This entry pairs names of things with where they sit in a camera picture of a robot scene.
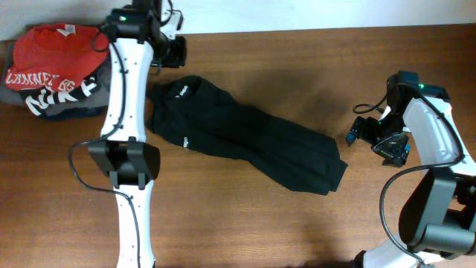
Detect black t-shirt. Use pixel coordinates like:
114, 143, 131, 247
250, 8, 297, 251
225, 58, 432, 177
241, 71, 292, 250
147, 75, 347, 196

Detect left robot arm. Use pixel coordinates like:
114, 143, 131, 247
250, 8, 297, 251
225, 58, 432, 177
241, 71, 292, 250
88, 1, 187, 267

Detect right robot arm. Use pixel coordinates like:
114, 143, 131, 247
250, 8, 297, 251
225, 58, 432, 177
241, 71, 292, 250
346, 71, 475, 267

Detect red folded shirt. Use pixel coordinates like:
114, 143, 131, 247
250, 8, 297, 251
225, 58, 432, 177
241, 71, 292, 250
4, 23, 109, 92

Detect grey folded garment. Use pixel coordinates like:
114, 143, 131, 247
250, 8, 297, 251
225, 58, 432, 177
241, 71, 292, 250
1, 25, 111, 115

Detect dark blue folded garment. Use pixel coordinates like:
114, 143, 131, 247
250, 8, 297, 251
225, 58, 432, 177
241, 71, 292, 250
39, 106, 106, 121

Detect black white lettered shirt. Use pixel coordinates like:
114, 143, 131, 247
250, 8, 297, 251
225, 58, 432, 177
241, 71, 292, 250
20, 77, 100, 116

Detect left black cable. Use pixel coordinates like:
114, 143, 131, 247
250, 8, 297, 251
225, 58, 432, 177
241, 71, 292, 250
67, 0, 185, 268

